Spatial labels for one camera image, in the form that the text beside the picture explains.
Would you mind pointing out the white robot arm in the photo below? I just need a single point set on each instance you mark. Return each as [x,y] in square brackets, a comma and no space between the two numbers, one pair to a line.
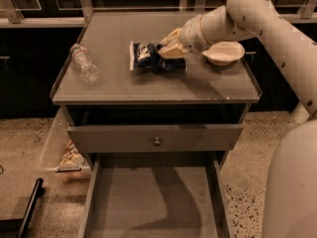
[290,205]

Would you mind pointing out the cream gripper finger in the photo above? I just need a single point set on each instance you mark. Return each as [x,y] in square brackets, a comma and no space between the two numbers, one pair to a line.
[173,51]
[171,37]

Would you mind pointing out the snack bags in bin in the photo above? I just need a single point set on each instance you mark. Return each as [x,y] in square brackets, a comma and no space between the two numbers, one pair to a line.
[71,156]

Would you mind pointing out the black bar on floor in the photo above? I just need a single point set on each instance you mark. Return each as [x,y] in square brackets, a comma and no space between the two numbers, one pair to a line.
[21,224]

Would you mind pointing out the clear plastic water bottle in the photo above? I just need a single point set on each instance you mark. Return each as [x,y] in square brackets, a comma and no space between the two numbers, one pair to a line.
[84,65]

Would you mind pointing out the white bowl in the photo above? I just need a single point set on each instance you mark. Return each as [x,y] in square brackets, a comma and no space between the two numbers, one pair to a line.
[224,53]

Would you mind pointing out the grey upper drawer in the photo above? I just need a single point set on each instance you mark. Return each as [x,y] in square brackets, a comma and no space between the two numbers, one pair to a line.
[140,138]

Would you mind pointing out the clear plastic storage bin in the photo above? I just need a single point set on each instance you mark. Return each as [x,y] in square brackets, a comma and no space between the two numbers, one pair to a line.
[54,146]

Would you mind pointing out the grey drawer cabinet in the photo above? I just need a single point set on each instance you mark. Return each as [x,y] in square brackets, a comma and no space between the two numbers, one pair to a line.
[202,93]

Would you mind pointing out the grey open middle drawer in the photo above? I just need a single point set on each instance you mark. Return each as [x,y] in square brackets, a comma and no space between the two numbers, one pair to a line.
[171,199]

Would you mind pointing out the blue chip bag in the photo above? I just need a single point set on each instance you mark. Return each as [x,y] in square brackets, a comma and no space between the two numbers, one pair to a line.
[146,56]

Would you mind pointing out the round metal drawer knob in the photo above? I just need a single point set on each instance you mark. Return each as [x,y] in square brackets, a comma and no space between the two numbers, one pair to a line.
[157,141]

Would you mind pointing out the metal railing frame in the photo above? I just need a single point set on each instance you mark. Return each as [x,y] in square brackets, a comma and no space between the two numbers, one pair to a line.
[49,13]

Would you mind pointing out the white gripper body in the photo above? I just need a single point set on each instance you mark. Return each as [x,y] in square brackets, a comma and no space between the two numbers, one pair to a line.
[193,35]

